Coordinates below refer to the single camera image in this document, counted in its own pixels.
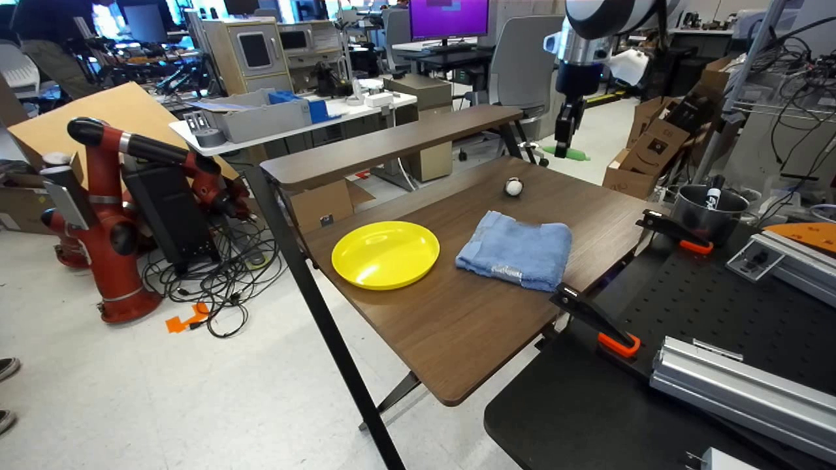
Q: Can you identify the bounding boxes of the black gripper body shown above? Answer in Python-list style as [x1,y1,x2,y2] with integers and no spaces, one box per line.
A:
[555,59,607,131]

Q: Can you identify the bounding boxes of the raised wooden desk shelf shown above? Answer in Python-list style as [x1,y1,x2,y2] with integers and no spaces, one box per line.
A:
[258,101,526,191]

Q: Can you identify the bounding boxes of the stacked cardboard boxes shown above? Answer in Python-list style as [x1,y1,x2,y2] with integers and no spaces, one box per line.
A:
[601,94,700,200]

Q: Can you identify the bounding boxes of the blue folded towel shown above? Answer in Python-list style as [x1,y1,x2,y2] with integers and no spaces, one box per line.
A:
[452,209,574,294]

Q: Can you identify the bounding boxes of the purple screen monitor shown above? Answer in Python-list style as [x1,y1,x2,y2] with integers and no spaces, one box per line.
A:
[407,0,492,42]

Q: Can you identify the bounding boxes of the white bottle black cap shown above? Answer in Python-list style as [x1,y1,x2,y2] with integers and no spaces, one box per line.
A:
[704,172,727,211]

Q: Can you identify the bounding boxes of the white work table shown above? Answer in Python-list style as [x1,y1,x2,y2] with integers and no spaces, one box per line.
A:
[167,81,420,161]

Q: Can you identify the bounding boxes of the yellow round plate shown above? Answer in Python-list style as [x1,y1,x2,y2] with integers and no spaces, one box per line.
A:
[330,219,444,292]

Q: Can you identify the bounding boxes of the silver metal box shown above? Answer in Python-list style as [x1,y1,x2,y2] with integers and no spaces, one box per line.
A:
[727,233,787,284]

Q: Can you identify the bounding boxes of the small cardboard box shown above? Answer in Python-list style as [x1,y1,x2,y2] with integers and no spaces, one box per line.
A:
[284,178,358,234]

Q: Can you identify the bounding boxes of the orange board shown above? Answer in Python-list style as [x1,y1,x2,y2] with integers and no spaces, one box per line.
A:
[766,219,836,259]

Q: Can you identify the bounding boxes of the black perforated table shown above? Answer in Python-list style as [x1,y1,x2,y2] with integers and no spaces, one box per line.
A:
[482,229,836,470]

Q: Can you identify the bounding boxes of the grey bin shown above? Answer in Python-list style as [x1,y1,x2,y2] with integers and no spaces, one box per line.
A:
[218,97,316,144]

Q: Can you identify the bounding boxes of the aluminium extrusion profile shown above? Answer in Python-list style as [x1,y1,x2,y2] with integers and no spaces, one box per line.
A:
[649,335,836,464]

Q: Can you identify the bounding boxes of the beige machine with screen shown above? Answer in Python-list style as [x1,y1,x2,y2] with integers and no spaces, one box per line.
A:
[188,11,296,98]

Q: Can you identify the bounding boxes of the orange floor piece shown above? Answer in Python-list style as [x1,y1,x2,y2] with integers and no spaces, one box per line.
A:
[164,301,215,337]

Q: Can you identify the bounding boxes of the large flat cardboard sheet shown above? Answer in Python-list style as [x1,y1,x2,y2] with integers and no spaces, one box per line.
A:
[6,81,237,191]

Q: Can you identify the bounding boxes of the red robot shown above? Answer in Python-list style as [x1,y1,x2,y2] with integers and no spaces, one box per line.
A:
[42,115,257,327]

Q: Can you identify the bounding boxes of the black clamp orange handle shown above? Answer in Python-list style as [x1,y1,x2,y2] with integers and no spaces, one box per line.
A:
[550,282,646,363]
[636,205,717,259]

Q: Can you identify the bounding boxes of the hanging black cables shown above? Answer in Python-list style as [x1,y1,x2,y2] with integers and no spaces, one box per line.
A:
[756,50,836,219]

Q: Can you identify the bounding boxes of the dark wire basket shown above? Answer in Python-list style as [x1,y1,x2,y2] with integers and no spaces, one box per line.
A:
[181,108,230,148]

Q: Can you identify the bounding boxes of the black floor cable tangle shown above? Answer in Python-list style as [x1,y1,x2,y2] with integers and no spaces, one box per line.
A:
[142,217,290,341]

